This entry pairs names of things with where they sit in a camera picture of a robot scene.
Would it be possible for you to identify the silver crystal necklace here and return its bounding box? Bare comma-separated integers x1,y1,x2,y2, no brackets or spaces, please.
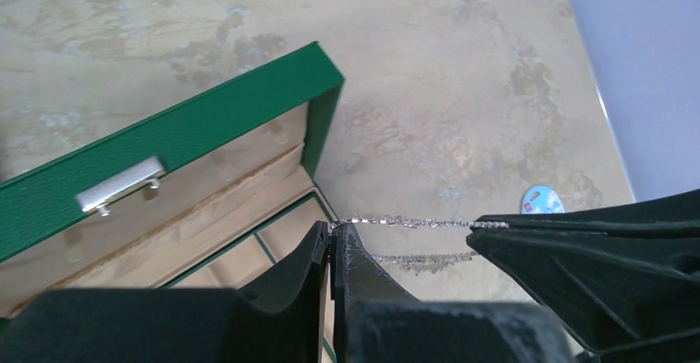
330,214,509,276

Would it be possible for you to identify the green jewelry box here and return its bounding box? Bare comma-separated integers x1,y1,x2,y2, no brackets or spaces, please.
0,41,346,363

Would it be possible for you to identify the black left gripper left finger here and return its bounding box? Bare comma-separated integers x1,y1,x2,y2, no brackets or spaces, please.
1,221,329,362

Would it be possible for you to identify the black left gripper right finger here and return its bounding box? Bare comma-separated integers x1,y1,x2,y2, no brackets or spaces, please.
330,224,575,362

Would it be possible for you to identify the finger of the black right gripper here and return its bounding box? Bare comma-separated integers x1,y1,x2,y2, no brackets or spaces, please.
466,229,699,356
470,188,700,236

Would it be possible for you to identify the blue white oval dish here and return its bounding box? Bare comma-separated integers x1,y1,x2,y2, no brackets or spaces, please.
519,185,565,215

